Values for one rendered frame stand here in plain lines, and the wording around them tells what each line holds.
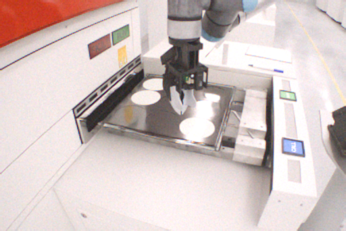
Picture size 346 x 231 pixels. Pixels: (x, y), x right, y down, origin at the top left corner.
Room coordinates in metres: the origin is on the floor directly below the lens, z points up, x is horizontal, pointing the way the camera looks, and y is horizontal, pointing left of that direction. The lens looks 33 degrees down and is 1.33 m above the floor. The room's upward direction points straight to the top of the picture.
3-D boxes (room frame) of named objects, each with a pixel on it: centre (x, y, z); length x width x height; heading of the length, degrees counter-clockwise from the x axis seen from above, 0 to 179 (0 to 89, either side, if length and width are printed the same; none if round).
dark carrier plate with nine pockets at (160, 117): (0.72, 0.01, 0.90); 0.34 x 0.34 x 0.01; 72
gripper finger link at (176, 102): (0.53, -0.01, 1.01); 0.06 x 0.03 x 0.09; 26
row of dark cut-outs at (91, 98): (0.77, 0.22, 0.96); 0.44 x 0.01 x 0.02; 162
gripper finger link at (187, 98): (0.55, -0.03, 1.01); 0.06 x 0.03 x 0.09; 26
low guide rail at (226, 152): (0.58, -0.01, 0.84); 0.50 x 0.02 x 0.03; 72
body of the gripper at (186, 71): (0.54, -0.02, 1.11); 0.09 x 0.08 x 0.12; 26
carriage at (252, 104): (0.65, -0.25, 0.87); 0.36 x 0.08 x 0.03; 162
